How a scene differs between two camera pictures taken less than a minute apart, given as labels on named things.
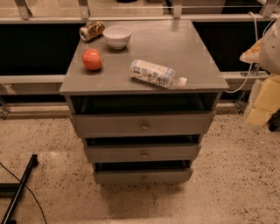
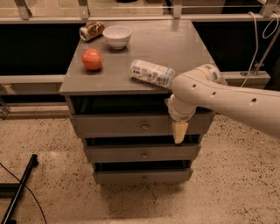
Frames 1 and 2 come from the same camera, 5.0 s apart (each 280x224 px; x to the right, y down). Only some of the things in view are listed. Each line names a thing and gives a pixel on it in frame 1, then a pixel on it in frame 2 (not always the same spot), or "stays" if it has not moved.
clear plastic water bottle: x=150 y=73 stays
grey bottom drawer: x=146 y=176 stays
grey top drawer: x=137 y=123 stays
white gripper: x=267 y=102 to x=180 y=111
